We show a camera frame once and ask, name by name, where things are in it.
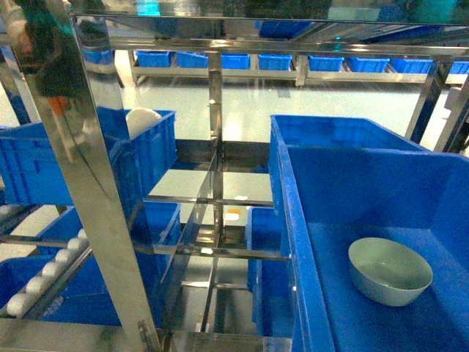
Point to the green ceramic bowl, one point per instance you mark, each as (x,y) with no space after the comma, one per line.
(388,272)

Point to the blue bin lower shelf right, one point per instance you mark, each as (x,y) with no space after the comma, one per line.
(262,233)

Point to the blue bin shelf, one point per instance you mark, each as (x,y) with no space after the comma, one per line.
(262,233)
(163,219)

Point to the blue bin lower shelf left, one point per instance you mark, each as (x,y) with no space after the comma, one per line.
(163,219)

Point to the stainless steel roller shelf rack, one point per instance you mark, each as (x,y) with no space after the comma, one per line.
(46,41)

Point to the background steel shelf rack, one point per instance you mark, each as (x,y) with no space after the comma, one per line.
(300,70)

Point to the rear blue bin on right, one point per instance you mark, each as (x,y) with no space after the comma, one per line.
(318,131)

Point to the large blue bin on right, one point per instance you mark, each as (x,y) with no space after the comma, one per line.
(331,197)

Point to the white plates in bin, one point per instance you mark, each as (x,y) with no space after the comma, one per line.
(140,120)

